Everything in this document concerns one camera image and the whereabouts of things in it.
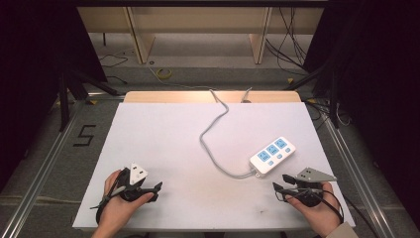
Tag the black metal stand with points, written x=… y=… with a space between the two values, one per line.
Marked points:
x=69 y=89
x=325 y=86

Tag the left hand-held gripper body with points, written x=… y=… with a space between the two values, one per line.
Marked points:
x=135 y=175

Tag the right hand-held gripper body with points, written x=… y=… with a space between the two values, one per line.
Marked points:
x=312 y=185

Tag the white power strip blue sockets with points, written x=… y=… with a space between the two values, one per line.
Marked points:
x=272 y=155

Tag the yellow tape roll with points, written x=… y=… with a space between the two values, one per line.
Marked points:
x=164 y=73

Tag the person's left hand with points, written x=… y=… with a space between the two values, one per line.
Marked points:
x=116 y=206

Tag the white table cover sheet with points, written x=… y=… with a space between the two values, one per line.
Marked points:
x=185 y=172

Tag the aluminium floor rail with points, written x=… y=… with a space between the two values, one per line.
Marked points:
x=36 y=178
x=360 y=178

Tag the light wooden shelf unit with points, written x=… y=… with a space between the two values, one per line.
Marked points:
x=198 y=29

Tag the person's right hand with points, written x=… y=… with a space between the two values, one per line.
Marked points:
x=318 y=213

